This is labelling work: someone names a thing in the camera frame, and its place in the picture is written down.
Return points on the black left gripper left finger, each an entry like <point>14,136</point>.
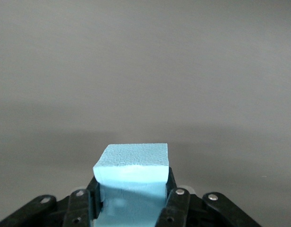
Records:
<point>77,208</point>

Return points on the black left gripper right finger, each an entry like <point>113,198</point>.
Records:
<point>181,208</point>

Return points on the light blue foam block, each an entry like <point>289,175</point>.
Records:
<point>133,179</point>

